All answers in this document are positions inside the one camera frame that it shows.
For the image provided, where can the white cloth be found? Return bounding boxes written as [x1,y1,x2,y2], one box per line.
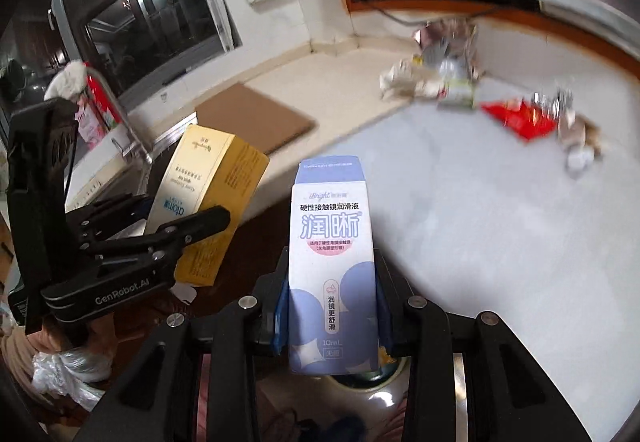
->
[45,60,88,100]

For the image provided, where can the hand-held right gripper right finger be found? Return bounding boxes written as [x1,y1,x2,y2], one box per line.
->
[372,249,556,442]

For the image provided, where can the round trash bin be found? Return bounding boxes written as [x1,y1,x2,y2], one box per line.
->
[327,354,408,394]

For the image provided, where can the steel sink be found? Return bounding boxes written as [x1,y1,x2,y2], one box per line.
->
[65,122,198,213]

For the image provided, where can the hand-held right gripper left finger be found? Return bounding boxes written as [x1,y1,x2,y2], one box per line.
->
[92,247,293,442]

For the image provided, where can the crumpled white tissue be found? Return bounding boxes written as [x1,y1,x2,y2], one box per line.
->
[565,147,597,179]

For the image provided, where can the silver foil wrapper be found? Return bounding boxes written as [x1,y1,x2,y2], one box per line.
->
[530,82,576,123]

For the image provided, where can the person's blue shoe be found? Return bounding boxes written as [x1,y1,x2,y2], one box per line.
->
[325,414,367,442]

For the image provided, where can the white purple small carton box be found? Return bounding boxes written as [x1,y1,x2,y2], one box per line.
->
[288,156,377,375]

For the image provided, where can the yellow cream carton box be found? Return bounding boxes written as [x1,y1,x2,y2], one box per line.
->
[145,124,271,285]

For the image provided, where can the pink silver crumpled wrapper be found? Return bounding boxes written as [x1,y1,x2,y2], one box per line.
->
[412,19,481,77]

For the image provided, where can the brown wooden trim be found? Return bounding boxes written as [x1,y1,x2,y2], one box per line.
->
[340,0,640,82]

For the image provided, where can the clear plastic bag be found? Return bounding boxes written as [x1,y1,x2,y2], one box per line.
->
[30,347,117,414]

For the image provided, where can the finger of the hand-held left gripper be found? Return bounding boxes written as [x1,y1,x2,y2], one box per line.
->
[82,206,232,273]
[65,194,152,235]

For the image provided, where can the red plastic wrapper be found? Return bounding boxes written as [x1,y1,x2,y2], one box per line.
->
[480,99,561,143]

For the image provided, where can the brown cardboard sheet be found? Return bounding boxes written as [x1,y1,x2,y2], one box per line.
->
[194,82,318,155]

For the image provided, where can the crumpled beige paper wrapper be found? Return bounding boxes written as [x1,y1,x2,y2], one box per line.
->
[378,59,441,101]

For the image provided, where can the person's pink trouser leg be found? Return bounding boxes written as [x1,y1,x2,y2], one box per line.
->
[194,352,217,442]

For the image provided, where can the green white packet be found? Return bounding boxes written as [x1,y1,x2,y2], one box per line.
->
[437,56,483,111]

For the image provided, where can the crumpled brown paper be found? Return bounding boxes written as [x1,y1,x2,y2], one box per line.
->
[557,114,606,153]

